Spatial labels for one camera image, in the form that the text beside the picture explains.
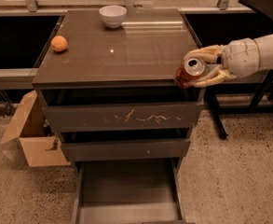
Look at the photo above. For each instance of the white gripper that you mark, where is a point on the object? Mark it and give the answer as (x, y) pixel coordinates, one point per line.
(239, 58)

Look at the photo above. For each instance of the red coke can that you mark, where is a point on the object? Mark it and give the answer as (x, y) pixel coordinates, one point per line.
(190, 70)

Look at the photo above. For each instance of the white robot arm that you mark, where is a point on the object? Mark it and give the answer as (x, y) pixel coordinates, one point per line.
(217, 63)

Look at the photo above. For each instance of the grey middle drawer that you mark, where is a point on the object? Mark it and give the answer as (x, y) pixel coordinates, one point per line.
(126, 150)

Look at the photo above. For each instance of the grey drawer cabinet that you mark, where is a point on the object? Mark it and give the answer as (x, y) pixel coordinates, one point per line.
(132, 64)

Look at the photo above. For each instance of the grey top drawer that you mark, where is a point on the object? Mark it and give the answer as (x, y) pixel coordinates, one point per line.
(119, 117)

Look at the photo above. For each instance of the grey open bottom drawer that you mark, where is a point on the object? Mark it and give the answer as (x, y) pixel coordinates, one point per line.
(128, 192)

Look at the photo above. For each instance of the black table with legs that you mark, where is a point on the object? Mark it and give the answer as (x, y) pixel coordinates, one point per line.
(260, 22)

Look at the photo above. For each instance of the white ceramic bowl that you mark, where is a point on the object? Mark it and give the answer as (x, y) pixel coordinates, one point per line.
(113, 16)

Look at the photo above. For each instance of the orange fruit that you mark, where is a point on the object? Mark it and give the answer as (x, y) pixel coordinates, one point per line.
(59, 43)

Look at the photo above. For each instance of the brown cardboard box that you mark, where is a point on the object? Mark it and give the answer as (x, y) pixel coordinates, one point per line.
(27, 126)

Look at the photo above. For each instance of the grey metal window rail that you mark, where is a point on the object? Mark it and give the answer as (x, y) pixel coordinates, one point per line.
(17, 79)

